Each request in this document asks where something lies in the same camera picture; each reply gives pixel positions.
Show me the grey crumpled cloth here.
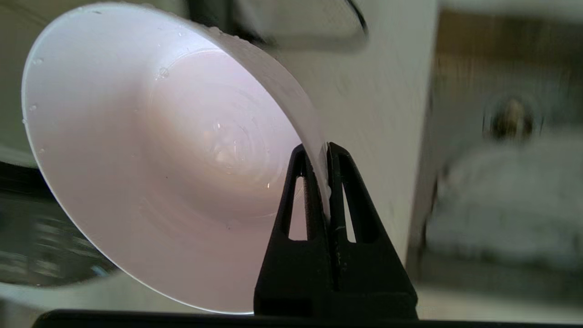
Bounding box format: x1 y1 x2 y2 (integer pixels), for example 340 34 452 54
426 134 583 269

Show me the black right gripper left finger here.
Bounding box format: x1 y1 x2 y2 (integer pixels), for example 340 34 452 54
254 144 335 317

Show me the white round bowl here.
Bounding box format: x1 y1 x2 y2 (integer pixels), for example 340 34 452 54
20 2 331 315

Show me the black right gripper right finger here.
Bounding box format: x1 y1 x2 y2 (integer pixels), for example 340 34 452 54
326 142 418 297

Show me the metal sink drain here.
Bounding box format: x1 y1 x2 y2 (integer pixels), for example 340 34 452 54
485 93 542 142

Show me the stainless steel sink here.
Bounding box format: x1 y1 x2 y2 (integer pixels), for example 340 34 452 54
405 9 583 301

